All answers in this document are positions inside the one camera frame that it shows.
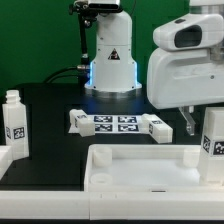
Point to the white desk top tray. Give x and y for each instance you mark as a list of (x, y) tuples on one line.
[(142, 168)]

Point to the white front fence bar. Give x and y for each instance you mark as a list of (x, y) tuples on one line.
[(109, 206)]

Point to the white left fence block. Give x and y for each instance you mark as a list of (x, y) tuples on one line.
[(6, 158)]

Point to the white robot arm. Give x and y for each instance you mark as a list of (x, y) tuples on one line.
[(113, 71)]

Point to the paper sheet with markers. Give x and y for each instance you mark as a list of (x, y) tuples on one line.
[(117, 124)]

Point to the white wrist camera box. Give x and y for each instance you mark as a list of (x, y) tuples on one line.
[(192, 31)]

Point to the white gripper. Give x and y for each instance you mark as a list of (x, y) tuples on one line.
[(184, 79)]

